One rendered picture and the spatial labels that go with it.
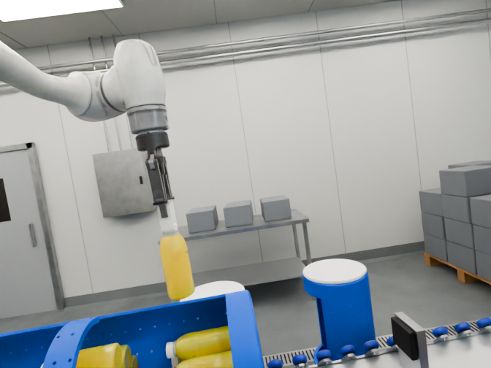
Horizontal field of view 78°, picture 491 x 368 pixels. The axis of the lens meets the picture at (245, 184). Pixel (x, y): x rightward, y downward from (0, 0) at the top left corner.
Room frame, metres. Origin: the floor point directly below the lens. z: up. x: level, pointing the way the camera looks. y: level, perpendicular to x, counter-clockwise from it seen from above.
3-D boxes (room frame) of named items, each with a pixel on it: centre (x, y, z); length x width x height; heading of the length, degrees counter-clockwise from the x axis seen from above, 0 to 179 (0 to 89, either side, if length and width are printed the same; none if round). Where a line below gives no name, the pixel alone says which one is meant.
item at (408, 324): (0.79, -0.38, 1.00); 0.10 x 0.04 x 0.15; 4
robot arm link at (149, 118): (0.73, 0.21, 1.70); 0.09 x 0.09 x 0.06
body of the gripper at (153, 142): (0.73, 0.20, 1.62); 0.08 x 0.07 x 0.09; 5
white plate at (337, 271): (1.34, -0.34, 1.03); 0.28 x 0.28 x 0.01
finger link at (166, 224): (0.71, 0.20, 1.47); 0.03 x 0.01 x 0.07; 95
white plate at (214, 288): (1.26, 0.21, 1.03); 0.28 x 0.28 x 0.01
